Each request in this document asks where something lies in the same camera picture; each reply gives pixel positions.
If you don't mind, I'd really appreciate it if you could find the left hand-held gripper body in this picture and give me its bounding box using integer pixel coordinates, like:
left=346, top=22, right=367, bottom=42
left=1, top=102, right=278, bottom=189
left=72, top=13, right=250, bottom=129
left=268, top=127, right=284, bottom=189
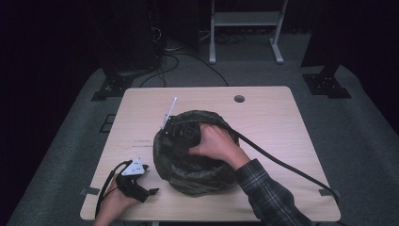
left=115, top=156, right=151, bottom=203

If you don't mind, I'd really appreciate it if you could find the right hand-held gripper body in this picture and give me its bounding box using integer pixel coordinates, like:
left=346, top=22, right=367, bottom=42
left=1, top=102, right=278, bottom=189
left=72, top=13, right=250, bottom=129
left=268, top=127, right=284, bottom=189
left=160, top=96, right=203, bottom=149

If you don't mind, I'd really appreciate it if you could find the black garbage bag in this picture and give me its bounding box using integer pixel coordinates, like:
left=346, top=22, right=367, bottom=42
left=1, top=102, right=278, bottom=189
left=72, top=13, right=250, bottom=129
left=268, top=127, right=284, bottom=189
left=152, top=109, right=241, bottom=199

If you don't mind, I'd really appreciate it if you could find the green plastic bin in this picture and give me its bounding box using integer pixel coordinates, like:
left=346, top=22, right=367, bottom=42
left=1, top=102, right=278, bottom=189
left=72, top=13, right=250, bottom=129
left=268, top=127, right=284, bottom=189
left=152, top=109, right=241, bottom=199

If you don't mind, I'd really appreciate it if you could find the person's left hand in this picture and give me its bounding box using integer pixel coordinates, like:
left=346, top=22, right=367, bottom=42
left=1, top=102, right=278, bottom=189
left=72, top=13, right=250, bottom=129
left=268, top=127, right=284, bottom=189
left=92, top=183, right=139, bottom=226

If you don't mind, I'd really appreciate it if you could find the person's right hand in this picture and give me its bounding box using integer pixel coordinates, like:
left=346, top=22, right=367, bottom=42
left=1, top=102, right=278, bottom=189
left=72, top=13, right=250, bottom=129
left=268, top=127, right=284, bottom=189
left=188, top=123, right=252, bottom=170

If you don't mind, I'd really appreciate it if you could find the grey tape piece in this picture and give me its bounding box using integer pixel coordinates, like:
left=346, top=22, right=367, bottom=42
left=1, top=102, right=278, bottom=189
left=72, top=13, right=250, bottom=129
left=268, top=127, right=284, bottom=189
left=79, top=186, right=102, bottom=197
left=318, top=188, right=342, bottom=198

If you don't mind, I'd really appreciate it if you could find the black stand base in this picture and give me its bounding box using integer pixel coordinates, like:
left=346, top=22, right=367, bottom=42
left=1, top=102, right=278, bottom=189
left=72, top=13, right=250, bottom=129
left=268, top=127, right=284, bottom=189
left=90, top=66, right=136, bottom=103
left=301, top=64, right=353, bottom=100

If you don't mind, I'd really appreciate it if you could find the dark cabinet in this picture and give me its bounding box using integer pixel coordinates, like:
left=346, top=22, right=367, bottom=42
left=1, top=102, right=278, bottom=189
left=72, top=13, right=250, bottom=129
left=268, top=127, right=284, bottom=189
left=100, top=0, right=166, bottom=72

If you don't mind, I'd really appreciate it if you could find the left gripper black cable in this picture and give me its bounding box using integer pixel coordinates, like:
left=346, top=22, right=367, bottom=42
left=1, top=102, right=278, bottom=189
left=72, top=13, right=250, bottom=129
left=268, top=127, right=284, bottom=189
left=94, top=160, right=134, bottom=218

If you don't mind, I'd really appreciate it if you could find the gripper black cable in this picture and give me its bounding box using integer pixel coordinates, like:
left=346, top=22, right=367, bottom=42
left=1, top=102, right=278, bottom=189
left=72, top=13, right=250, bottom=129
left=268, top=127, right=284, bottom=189
left=94, top=160, right=134, bottom=218
left=231, top=128, right=341, bottom=204

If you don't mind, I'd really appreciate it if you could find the looped black floor cable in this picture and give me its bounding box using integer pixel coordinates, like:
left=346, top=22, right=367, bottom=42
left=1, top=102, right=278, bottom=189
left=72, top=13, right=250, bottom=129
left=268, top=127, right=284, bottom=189
left=138, top=54, right=181, bottom=89

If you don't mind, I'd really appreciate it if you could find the long black floor cable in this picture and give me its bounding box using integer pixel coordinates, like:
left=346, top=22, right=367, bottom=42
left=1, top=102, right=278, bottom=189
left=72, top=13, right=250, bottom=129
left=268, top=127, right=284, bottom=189
left=168, top=52, right=231, bottom=88

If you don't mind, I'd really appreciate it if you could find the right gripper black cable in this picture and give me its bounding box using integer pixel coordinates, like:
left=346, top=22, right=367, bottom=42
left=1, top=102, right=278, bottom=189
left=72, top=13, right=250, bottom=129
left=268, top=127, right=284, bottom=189
left=231, top=128, right=341, bottom=204

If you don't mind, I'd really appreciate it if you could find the white metal stand frame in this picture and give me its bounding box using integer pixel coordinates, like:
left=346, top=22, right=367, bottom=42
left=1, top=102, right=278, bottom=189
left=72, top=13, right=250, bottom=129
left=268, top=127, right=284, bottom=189
left=209, top=0, right=289, bottom=66

